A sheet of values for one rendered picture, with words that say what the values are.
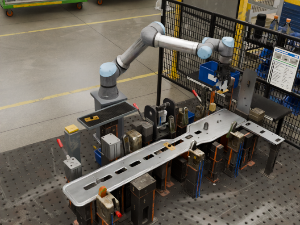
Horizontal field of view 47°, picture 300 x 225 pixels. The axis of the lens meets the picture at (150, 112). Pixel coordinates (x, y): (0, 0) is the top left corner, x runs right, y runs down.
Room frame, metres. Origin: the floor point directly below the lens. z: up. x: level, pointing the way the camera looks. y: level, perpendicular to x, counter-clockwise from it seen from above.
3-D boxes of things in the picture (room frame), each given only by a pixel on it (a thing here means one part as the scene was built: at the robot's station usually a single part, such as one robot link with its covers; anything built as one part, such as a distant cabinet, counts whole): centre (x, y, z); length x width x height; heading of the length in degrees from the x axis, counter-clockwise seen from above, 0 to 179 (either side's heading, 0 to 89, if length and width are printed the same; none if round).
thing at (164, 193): (1.71, -0.07, 0.84); 0.17 x 0.06 x 0.29; 41
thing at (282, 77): (2.36, -0.96, 1.30); 0.23 x 0.02 x 0.31; 41
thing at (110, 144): (1.68, 0.23, 0.90); 0.13 x 0.10 x 0.41; 41
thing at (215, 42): (2.07, -0.36, 1.57); 0.11 x 0.11 x 0.08; 67
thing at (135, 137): (1.78, 0.09, 0.89); 0.13 x 0.11 x 0.38; 41
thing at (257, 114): (2.16, -0.77, 0.88); 0.08 x 0.08 x 0.36; 41
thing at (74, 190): (1.75, -0.12, 1.00); 1.38 x 0.22 x 0.02; 131
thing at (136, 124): (1.87, 0.08, 0.90); 0.05 x 0.05 x 0.40; 41
